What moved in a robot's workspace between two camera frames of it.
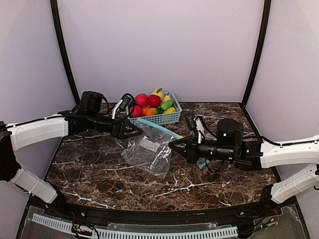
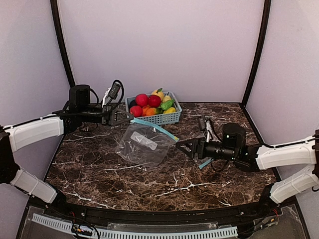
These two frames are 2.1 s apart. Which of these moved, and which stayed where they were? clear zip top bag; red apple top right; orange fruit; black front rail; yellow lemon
Moved: clear zip top bag
Stayed: orange fruit; red apple top right; yellow lemon; black front rail
